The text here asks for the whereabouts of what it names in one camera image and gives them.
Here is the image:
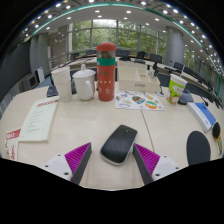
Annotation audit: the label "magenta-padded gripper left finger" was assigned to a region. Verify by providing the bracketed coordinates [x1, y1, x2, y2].
[43, 142, 93, 186]

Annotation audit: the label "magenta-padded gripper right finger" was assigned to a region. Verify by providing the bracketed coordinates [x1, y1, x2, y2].
[132, 143, 183, 186]

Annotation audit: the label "black computer mouse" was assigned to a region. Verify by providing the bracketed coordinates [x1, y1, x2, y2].
[100, 124, 138, 166]

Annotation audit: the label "black mouse pad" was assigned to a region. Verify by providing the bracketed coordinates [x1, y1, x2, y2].
[186, 130, 212, 166]

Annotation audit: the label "white booklet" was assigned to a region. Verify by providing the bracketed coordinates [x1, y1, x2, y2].
[18, 95, 60, 143]

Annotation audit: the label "colourful sticker sheet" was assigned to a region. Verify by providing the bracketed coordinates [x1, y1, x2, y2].
[114, 89, 166, 111]

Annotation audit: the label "red and white leaflet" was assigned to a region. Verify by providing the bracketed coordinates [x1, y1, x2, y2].
[4, 127, 22, 161]

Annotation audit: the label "blue and white book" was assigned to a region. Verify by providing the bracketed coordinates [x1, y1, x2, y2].
[185, 101, 218, 133]

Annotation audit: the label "black handheld microphone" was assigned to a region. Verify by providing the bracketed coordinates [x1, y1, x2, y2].
[211, 121, 224, 156]

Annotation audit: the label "white lidded mug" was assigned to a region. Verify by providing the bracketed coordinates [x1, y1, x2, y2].
[72, 63, 97, 102]

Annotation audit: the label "green white paper cup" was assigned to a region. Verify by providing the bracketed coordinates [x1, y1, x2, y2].
[166, 73, 188, 106]

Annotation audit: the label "stack of white paper cups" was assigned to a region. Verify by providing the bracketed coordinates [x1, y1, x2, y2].
[50, 65, 73, 103]

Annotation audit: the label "white cardboard box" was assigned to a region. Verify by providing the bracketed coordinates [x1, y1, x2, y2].
[117, 60, 161, 93]

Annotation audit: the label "red thermos bottle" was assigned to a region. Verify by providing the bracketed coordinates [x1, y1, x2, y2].
[96, 42, 117, 102]

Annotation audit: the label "grey boxy monitor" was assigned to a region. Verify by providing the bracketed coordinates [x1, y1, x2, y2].
[22, 73, 38, 91]

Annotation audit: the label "white standing appliance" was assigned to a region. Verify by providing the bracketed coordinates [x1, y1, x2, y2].
[34, 66, 46, 84]

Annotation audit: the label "curved conference desk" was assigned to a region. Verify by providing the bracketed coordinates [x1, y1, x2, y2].
[49, 56, 221, 101]

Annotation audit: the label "black office chairs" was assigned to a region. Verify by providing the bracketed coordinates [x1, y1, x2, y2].
[69, 49, 214, 91]

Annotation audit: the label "ceiling lights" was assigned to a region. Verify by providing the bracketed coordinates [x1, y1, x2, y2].
[19, 0, 224, 68]

